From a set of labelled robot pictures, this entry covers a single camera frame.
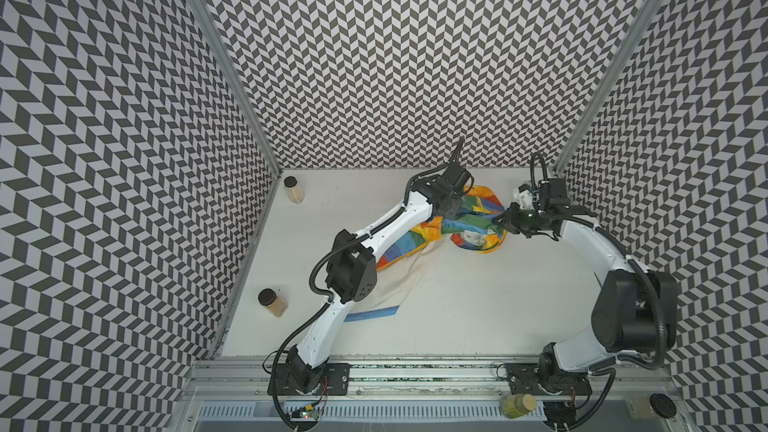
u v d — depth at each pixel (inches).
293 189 41.1
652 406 25.0
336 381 28.6
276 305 30.4
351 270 21.0
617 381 29.6
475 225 35.8
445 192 27.2
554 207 25.4
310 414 26.2
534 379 28.8
